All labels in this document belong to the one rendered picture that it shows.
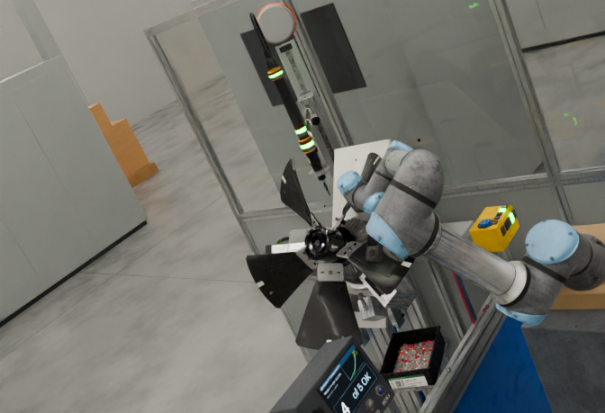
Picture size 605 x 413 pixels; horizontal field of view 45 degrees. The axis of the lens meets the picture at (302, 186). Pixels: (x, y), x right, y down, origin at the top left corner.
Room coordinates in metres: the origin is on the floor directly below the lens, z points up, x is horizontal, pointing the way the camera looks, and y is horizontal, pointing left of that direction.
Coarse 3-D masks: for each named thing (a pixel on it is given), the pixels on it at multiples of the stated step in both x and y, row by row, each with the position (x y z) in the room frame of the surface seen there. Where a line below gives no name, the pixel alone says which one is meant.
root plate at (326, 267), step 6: (318, 264) 2.28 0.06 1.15; (324, 264) 2.28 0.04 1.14; (330, 264) 2.28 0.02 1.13; (336, 264) 2.28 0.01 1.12; (318, 270) 2.27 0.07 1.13; (324, 270) 2.27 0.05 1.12; (330, 270) 2.27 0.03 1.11; (336, 270) 2.27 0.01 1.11; (342, 270) 2.27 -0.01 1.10; (318, 276) 2.26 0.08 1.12; (324, 276) 2.26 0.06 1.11; (330, 276) 2.26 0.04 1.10; (336, 276) 2.26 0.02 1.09; (342, 276) 2.26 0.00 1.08
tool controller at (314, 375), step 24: (312, 360) 1.58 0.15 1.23; (336, 360) 1.50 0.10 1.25; (360, 360) 1.54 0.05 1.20; (312, 384) 1.44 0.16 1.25; (336, 384) 1.46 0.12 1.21; (360, 384) 1.50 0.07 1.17; (384, 384) 1.53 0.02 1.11; (288, 408) 1.41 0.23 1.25; (312, 408) 1.40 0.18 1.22; (360, 408) 1.46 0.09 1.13; (384, 408) 1.50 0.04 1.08
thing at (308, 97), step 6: (300, 96) 2.91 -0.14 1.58; (306, 96) 2.85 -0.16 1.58; (312, 96) 2.82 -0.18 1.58; (300, 102) 2.83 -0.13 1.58; (306, 102) 2.82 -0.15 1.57; (312, 102) 2.82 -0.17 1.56; (318, 102) 2.90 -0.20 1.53; (300, 108) 2.83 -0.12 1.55; (312, 108) 2.82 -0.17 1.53; (318, 108) 2.82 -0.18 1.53
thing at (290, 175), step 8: (288, 168) 2.54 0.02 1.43; (288, 176) 2.54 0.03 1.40; (296, 176) 2.48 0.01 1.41; (288, 184) 2.54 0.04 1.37; (296, 184) 2.47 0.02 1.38; (280, 192) 2.62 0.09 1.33; (288, 192) 2.55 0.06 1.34; (296, 192) 2.48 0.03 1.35; (288, 200) 2.57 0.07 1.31; (296, 200) 2.49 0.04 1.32; (304, 200) 2.42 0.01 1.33; (296, 208) 2.52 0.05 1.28; (304, 208) 2.42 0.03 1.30; (304, 216) 2.47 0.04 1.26
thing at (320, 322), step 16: (320, 288) 2.23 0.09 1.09; (336, 288) 2.23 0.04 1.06; (320, 304) 2.21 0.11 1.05; (336, 304) 2.20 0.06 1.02; (304, 320) 2.20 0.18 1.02; (320, 320) 2.18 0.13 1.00; (336, 320) 2.17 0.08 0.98; (352, 320) 2.17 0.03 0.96; (304, 336) 2.18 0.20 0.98; (320, 336) 2.16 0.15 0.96; (336, 336) 2.14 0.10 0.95
